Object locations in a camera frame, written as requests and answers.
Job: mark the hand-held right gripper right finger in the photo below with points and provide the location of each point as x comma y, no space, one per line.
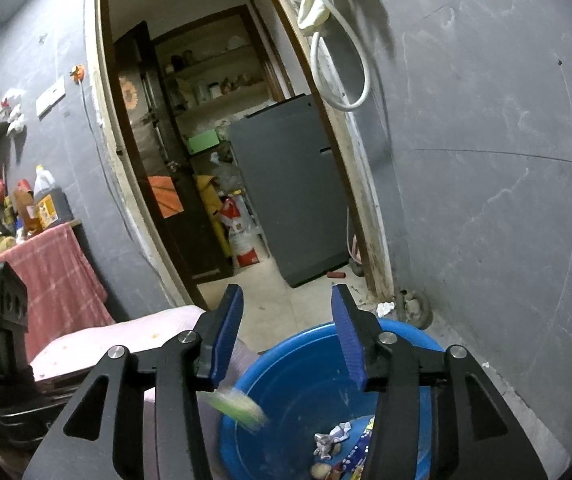
346,340

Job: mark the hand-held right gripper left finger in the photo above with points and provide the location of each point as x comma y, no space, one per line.
231,330

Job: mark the blue plastic basin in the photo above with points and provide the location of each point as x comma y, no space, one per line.
296,395

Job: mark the green vegetable scrap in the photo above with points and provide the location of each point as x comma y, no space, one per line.
238,405

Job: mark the white purple packet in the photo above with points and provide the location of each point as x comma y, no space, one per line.
358,447

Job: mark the white crumpled tissue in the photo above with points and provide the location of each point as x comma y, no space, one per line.
385,308

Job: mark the small red floor item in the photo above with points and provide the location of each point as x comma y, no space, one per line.
336,275

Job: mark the red checkered cloth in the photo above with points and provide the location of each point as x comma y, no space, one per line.
61,280

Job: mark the grey floor pipe fitting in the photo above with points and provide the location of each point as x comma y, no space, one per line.
413,310

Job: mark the white red sack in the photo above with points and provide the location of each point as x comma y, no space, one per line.
241,235

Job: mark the crumpled white paper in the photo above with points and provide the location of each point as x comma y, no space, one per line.
333,437

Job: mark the dark wooden door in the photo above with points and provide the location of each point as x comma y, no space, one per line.
186,240

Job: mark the orange plastic bottle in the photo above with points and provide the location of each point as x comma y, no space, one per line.
26,207

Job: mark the large dark liquid jug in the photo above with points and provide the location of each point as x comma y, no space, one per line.
51,205

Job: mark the yellow bag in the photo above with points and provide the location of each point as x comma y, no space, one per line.
211,200

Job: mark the round brown food scrap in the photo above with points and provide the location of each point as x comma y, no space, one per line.
320,470

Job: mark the orange paper sheet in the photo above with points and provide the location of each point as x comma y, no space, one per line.
166,197

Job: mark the green box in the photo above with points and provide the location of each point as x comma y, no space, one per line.
203,141

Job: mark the white rag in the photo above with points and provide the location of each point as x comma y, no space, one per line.
14,110

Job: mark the storage shelf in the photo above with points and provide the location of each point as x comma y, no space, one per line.
216,85

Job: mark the sunflower sticker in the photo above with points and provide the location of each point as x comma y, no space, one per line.
128,92

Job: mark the wooden door frame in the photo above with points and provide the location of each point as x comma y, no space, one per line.
111,135

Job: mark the white wall plate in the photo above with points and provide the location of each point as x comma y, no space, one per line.
51,96

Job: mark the orange wall hook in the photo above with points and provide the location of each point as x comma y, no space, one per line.
77,72

